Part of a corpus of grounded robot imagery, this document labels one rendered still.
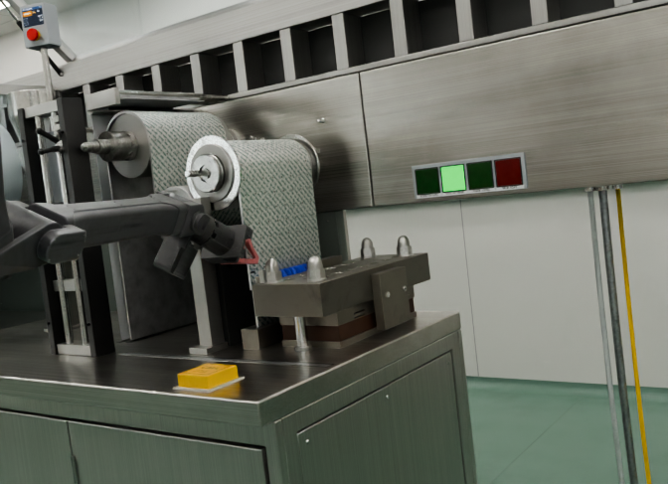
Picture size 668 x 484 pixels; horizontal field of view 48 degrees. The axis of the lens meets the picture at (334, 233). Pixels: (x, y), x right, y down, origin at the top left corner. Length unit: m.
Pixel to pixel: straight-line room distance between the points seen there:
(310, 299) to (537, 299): 2.82
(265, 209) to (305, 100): 0.35
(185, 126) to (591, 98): 0.86
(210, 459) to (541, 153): 0.82
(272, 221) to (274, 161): 0.12
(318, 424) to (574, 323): 2.90
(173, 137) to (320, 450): 0.78
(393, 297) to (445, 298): 2.81
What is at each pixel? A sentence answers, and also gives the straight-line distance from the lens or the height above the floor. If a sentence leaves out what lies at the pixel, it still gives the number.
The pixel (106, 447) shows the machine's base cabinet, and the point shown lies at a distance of 1.47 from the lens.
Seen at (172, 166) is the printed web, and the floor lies 1.28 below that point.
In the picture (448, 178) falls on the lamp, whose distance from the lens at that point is 1.57.
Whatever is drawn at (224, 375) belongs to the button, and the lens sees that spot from 1.24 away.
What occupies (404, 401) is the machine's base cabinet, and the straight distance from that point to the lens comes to 1.46.
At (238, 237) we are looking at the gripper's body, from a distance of 1.41.
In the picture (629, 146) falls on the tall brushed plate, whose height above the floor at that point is 1.21.
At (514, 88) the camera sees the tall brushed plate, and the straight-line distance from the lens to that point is 1.52.
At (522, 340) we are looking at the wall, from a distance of 4.15.
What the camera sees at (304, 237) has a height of 1.10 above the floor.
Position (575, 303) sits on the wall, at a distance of 4.01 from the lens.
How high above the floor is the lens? 1.20
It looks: 4 degrees down
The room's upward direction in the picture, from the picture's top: 7 degrees counter-clockwise
